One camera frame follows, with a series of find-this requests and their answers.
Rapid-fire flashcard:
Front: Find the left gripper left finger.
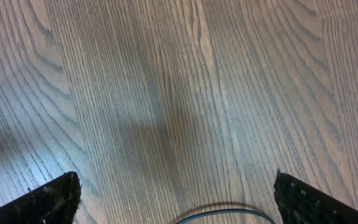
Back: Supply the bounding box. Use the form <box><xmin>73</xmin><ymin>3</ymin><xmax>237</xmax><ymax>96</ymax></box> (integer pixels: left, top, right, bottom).
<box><xmin>0</xmin><ymin>171</ymin><xmax>81</xmax><ymax>224</ymax></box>

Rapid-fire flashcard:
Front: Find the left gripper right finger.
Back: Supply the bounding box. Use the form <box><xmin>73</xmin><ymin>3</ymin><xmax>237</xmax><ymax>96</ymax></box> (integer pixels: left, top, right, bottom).
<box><xmin>273</xmin><ymin>171</ymin><xmax>358</xmax><ymax>224</ymax></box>

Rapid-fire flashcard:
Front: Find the black USB cable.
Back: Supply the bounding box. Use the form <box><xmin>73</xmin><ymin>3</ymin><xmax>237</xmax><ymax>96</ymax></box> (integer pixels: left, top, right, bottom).
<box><xmin>174</xmin><ymin>207</ymin><xmax>277</xmax><ymax>224</ymax></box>

